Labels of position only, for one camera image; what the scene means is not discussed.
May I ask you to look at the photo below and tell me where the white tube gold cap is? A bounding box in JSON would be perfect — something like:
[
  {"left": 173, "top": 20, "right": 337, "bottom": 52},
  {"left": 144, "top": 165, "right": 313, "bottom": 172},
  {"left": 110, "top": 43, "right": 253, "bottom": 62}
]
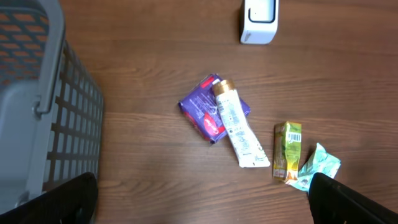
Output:
[{"left": 212, "top": 80, "right": 271, "bottom": 168}]

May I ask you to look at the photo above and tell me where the green yellow drink carton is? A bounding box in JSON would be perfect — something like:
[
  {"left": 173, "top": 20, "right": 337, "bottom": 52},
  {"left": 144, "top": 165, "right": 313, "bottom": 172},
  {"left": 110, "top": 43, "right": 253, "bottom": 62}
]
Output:
[{"left": 273, "top": 121, "right": 302, "bottom": 183}]

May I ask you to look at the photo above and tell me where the light blue plastic packet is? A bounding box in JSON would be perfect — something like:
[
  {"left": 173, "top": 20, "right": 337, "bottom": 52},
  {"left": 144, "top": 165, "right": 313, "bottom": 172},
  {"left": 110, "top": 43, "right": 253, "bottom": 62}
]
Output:
[{"left": 286, "top": 143, "right": 341, "bottom": 192}]

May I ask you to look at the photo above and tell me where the grey plastic basket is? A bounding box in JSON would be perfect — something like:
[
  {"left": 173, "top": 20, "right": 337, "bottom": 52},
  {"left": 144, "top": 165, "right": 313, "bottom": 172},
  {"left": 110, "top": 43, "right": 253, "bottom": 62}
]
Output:
[{"left": 1, "top": 0, "right": 104, "bottom": 213}]

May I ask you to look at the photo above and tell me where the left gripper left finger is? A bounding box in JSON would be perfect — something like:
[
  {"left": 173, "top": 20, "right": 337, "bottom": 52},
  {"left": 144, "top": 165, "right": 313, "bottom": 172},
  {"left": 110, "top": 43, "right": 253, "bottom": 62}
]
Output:
[{"left": 1, "top": 172, "right": 98, "bottom": 224}]

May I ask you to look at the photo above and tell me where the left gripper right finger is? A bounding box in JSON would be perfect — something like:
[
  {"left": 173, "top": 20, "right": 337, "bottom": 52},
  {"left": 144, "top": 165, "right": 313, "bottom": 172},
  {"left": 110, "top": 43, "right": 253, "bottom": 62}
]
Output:
[{"left": 308, "top": 172, "right": 397, "bottom": 224}]

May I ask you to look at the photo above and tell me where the purple red packet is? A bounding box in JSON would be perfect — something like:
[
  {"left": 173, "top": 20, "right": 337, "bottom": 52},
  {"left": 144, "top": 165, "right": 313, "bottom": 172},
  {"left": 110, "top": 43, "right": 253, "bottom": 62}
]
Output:
[{"left": 178, "top": 74, "right": 251, "bottom": 144}]

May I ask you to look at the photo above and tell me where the white barcode scanner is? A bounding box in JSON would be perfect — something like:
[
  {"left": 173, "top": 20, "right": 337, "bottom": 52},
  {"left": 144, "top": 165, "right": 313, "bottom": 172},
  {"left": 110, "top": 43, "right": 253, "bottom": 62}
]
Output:
[{"left": 239, "top": 0, "right": 279, "bottom": 45}]

